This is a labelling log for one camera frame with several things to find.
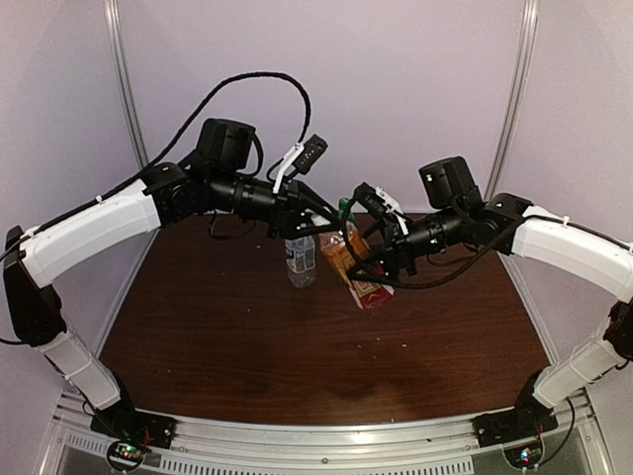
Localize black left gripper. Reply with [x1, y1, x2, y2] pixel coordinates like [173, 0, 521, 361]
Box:
[210, 166, 343, 239]

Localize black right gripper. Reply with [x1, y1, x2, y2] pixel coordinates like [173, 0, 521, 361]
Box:
[346, 203, 466, 287]

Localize orange tea bottle red label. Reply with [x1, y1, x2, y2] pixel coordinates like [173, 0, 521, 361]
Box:
[318, 220, 397, 311]

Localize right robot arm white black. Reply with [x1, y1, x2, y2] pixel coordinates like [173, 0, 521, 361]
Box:
[347, 156, 632, 437]

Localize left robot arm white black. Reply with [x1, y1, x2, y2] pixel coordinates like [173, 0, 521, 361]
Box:
[3, 119, 339, 439]

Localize clear water bottle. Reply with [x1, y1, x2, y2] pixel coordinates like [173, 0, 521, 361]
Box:
[285, 236, 317, 289]

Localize green plastic bottle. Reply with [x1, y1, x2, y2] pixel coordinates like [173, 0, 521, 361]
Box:
[338, 197, 355, 223]

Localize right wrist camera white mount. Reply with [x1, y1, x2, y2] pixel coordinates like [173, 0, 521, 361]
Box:
[353, 182, 408, 236]

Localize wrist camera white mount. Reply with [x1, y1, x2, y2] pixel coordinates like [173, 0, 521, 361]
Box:
[353, 182, 408, 236]
[272, 135, 328, 195]

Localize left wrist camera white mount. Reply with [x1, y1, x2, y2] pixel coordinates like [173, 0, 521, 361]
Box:
[272, 135, 328, 195]

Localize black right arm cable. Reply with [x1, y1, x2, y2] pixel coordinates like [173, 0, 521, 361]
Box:
[340, 197, 500, 291]

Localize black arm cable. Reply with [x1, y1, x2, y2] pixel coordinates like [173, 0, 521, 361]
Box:
[340, 197, 500, 291]
[142, 72, 314, 172]

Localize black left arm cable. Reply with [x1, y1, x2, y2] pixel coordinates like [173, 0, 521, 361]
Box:
[142, 72, 314, 172]

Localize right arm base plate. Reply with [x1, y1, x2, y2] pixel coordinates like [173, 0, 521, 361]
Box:
[473, 405, 559, 448]

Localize front aluminium rail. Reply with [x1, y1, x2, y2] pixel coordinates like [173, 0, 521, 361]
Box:
[48, 390, 602, 475]

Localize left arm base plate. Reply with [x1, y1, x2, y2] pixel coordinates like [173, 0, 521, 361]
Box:
[90, 405, 176, 449]

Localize right aluminium frame post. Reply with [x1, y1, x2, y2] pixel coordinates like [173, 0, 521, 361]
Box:
[485, 0, 539, 199]

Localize aluminium frame post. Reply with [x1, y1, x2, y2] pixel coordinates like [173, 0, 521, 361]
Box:
[103, 0, 148, 168]
[485, 0, 539, 199]

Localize left aluminium frame post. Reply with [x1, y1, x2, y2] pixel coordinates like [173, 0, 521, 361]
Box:
[103, 0, 148, 168]

